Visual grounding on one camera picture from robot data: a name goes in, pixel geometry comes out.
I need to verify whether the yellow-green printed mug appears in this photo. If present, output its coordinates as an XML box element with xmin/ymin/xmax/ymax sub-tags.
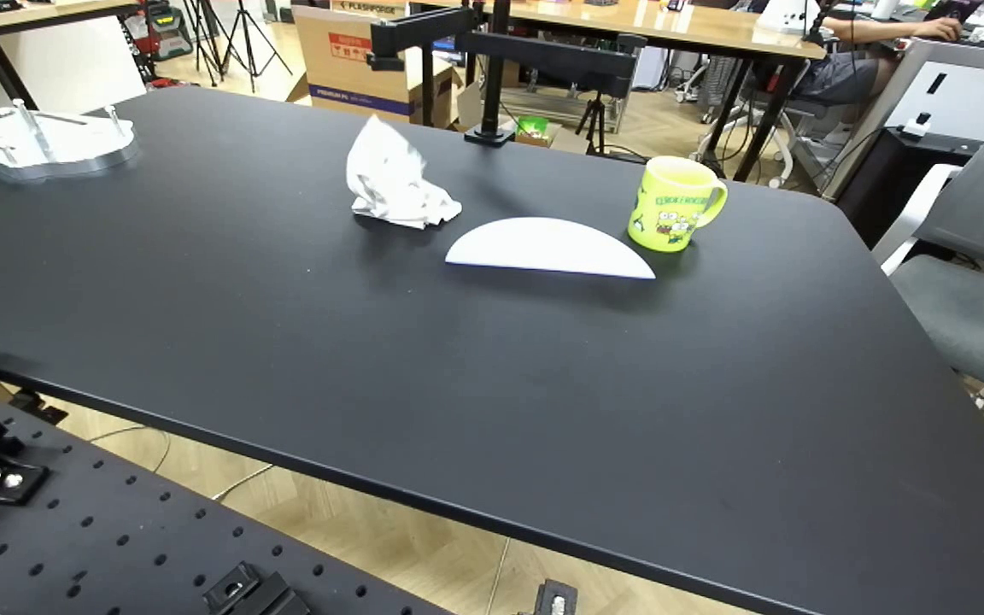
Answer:
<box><xmin>625</xmin><ymin>154</ymin><xmax>734</xmax><ymax>258</ymax></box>

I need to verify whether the long wooden desk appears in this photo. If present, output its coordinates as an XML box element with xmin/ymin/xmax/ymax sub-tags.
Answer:
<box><xmin>507</xmin><ymin>0</ymin><xmax>835</xmax><ymax>70</ymax></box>

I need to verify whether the black clamp stand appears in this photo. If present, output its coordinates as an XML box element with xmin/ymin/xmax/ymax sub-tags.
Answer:
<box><xmin>461</xmin><ymin>0</ymin><xmax>647</xmax><ymax>149</ymax></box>

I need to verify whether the black camera tripod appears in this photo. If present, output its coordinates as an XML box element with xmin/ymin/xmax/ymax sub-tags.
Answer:
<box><xmin>187</xmin><ymin>0</ymin><xmax>294</xmax><ymax>97</ymax></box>

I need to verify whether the large cardboard box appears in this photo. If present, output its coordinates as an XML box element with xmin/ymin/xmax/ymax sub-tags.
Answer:
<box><xmin>290</xmin><ymin>5</ymin><xmax>465</xmax><ymax>123</ymax></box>

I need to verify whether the small black tripod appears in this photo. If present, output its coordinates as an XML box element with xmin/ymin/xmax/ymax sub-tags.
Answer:
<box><xmin>575</xmin><ymin>90</ymin><xmax>622</xmax><ymax>161</ymax></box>

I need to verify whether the white cloth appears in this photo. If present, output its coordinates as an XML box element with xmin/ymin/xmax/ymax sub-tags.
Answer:
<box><xmin>343</xmin><ymin>112</ymin><xmax>465</xmax><ymax>236</ymax></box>

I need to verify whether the white round plate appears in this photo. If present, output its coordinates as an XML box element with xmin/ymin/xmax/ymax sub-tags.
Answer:
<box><xmin>442</xmin><ymin>212</ymin><xmax>661</xmax><ymax>285</ymax></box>

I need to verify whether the grey office chair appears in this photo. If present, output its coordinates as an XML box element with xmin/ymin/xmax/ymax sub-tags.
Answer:
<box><xmin>887</xmin><ymin>108</ymin><xmax>984</xmax><ymax>411</ymax></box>

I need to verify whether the person in grey top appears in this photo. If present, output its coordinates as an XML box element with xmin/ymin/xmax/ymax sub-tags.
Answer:
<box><xmin>785</xmin><ymin>12</ymin><xmax>972</xmax><ymax>112</ymax></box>

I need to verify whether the black perforated breadboard table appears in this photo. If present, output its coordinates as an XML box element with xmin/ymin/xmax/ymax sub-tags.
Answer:
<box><xmin>0</xmin><ymin>374</ymin><xmax>452</xmax><ymax>615</ymax></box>

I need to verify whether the white board panel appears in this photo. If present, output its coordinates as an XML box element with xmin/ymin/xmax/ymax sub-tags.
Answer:
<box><xmin>0</xmin><ymin>15</ymin><xmax>153</xmax><ymax>120</ymax></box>

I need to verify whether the grey metal cabinet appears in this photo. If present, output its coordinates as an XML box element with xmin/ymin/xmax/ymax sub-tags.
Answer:
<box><xmin>819</xmin><ymin>38</ymin><xmax>984</xmax><ymax>250</ymax></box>

